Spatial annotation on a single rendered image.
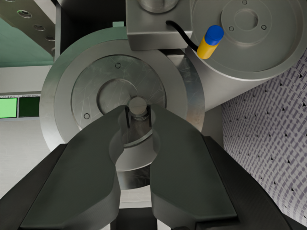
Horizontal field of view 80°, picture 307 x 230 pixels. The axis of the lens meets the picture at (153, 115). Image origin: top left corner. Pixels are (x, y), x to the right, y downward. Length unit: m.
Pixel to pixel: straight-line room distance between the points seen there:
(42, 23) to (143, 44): 0.36
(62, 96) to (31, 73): 3.40
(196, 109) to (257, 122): 0.15
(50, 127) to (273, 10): 0.24
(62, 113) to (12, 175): 0.46
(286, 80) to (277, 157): 0.09
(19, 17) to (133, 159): 0.41
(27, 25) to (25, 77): 3.10
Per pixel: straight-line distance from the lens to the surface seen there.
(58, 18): 0.22
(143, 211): 0.61
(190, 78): 0.17
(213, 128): 0.51
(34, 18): 0.49
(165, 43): 0.16
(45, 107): 0.19
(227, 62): 0.19
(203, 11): 0.21
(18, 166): 0.61
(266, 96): 0.29
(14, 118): 0.61
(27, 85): 3.55
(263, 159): 0.30
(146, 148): 0.15
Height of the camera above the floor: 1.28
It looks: 7 degrees down
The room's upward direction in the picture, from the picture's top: 177 degrees clockwise
